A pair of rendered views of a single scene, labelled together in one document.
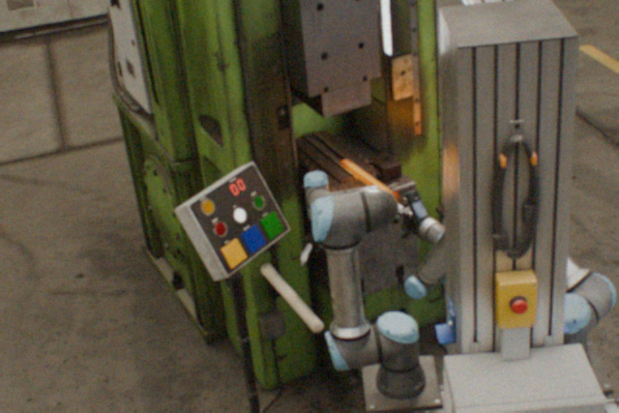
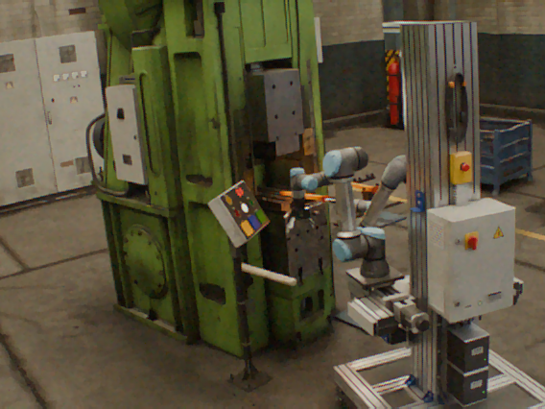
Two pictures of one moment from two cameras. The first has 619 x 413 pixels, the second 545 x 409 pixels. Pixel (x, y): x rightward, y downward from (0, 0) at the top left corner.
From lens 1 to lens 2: 1.57 m
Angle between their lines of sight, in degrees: 22
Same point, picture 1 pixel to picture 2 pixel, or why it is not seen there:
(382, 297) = (312, 280)
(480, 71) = (438, 36)
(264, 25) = (239, 101)
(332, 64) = (280, 122)
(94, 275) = (86, 325)
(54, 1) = not seen: outside the picture
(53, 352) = (81, 364)
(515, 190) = (455, 105)
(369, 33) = (297, 106)
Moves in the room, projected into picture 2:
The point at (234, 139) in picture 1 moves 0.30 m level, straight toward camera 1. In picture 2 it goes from (224, 174) to (244, 183)
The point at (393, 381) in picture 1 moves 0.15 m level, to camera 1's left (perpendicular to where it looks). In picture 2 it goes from (374, 267) to (347, 273)
